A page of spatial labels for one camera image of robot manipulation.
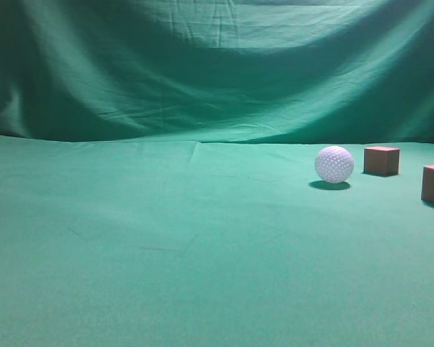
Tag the green cloth backdrop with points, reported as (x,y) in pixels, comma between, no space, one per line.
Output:
(157,179)

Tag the white dimpled golf ball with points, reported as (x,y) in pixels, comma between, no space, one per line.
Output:
(334,164)

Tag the wooden cube block far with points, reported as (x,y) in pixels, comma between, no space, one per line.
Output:
(382,161)

